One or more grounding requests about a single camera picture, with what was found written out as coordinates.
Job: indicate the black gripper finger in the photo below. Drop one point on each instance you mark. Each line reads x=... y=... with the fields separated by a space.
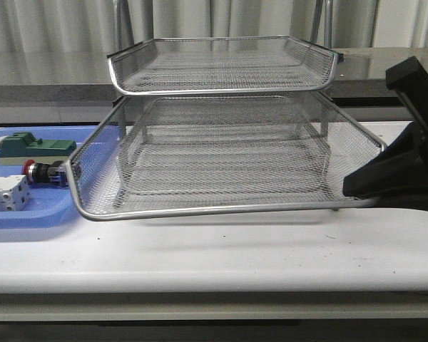
x=397 y=170

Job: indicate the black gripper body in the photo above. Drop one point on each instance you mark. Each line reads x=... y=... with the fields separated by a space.
x=409 y=80

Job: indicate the silver mesh tray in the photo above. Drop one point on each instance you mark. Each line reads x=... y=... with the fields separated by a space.
x=306 y=117
x=194 y=66
x=223 y=171

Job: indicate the red emergency push button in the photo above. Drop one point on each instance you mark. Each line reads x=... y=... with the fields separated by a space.
x=44 y=173

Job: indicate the blue plastic tray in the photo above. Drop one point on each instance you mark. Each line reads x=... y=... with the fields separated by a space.
x=39 y=213

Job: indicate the white circuit breaker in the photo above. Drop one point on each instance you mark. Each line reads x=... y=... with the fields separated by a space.
x=14 y=193

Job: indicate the silver metal rack frame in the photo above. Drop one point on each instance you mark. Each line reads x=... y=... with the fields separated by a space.
x=322 y=23

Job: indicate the green electrical switch block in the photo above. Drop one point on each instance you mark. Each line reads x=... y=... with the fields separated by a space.
x=17 y=148

